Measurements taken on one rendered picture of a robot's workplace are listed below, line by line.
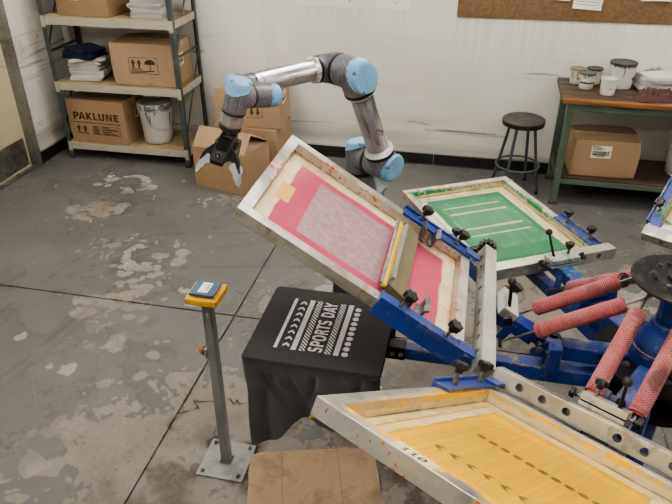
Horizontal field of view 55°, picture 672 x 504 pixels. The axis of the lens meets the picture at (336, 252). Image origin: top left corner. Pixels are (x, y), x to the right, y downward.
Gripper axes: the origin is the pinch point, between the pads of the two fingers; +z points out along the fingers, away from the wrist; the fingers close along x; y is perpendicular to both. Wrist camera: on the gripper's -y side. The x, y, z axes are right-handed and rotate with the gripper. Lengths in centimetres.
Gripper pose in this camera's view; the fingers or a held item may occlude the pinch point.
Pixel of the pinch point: (216, 181)
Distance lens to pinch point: 218.6
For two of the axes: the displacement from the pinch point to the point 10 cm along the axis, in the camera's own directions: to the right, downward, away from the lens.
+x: -9.4, -3.5, 0.2
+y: 2.1, -5.0, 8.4
